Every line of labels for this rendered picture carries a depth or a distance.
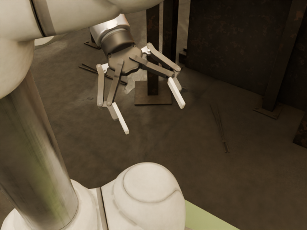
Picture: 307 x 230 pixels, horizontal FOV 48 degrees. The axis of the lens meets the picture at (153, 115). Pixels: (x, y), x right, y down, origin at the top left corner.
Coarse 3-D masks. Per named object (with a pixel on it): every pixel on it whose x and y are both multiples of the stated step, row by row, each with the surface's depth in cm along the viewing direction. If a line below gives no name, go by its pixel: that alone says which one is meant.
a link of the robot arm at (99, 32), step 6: (120, 18) 77; (126, 18) 80; (102, 24) 76; (108, 24) 76; (114, 24) 76; (120, 24) 77; (126, 24) 78; (90, 30) 79; (96, 30) 77; (102, 30) 76; (108, 30) 76; (114, 30) 77; (96, 36) 77; (102, 36) 77; (96, 42) 79
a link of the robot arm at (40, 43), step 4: (52, 36) 76; (56, 36) 78; (60, 36) 80; (36, 40) 74; (40, 40) 75; (44, 40) 75; (48, 40) 76; (52, 40) 78; (56, 40) 80; (36, 44) 75; (40, 44) 76; (44, 44) 78; (48, 44) 81; (36, 48) 80
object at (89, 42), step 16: (176, 0) 176; (304, 0) 138; (176, 16) 183; (288, 16) 146; (304, 16) 145; (176, 32) 191; (288, 32) 150; (96, 48) 224; (288, 48) 154; (160, 64) 210; (176, 64) 210; (288, 64) 161; (272, 80) 168; (272, 96) 174; (272, 112) 179
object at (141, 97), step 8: (152, 8) 154; (152, 16) 157; (152, 24) 159; (152, 32) 162; (152, 40) 165; (152, 80) 182; (136, 88) 194; (144, 88) 194; (152, 88) 186; (160, 88) 194; (168, 88) 194; (136, 96) 189; (144, 96) 189; (152, 96) 189; (160, 96) 189; (168, 96) 189; (136, 104) 184; (144, 104) 184; (152, 104) 184; (160, 104) 185; (168, 104) 185
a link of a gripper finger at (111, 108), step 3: (105, 102) 75; (105, 105) 75; (111, 105) 75; (99, 108) 76; (102, 108) 76; (105, 108) 76; (108, 108) 75; (111, 108) 75; (111, 111) 75; (114, 111) 75; (111, 114) 75; (114, 114) 75; (114, 117) 74; (117, 117) 74; (114, 120) 76
